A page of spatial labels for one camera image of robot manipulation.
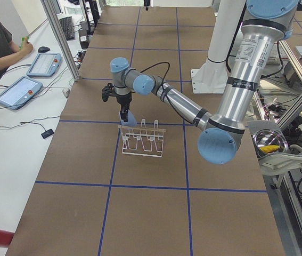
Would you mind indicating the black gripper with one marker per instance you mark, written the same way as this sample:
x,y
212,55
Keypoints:
x,y
123,100

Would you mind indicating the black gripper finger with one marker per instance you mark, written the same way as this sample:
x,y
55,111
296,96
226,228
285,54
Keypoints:
x,y
146,4

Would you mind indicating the light blue plastic cup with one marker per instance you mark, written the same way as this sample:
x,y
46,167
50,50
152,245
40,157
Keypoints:
x,y
131,120

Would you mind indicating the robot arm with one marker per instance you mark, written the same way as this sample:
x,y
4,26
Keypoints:
x,y
264,24

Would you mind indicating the small black puck device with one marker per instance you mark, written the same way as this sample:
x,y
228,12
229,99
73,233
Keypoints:
x,y
47,133

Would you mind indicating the black keyboard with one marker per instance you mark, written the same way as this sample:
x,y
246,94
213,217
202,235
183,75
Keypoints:
x,y
67,27

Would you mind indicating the far teach pendant tablet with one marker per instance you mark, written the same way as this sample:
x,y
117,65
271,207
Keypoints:
x,y
44,65

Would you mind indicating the teach pendant tablet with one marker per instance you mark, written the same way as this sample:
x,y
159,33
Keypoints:
x,y
20,92
44,65

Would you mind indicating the black computer mouse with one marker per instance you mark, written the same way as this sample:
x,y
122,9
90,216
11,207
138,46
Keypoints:
x,y
43,49

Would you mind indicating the near teach pendant tablet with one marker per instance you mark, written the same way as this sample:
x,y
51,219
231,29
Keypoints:
x,y
20,92

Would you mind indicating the pot with yellow corn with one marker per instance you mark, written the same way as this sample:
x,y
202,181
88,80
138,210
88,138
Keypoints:
x,y
269,141

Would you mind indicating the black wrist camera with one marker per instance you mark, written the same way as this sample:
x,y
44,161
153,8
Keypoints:
x,y
107,92

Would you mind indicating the white wire cup holder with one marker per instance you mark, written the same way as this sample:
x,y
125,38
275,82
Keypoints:
x,y
142,140

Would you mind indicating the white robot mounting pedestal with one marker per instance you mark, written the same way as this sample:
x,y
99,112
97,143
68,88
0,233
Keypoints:
x,y
212,76

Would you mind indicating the aluminium frame post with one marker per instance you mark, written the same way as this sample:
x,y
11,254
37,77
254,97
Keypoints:
x,y
60,37

